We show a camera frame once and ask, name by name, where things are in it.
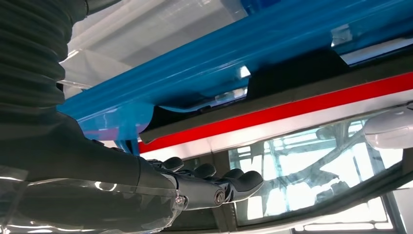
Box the white car side mirror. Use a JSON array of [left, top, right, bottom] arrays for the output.
[[364, 103, 413, 150]]

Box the white car with red stripe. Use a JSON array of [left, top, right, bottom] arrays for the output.
[[138, 71, 413, 234]]

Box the white plastic crate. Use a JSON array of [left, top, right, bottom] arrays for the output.
[[59, 0, 249, 98]]

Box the blue metal shelf rack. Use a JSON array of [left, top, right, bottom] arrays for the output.
[[57, 0, 413, 156]]

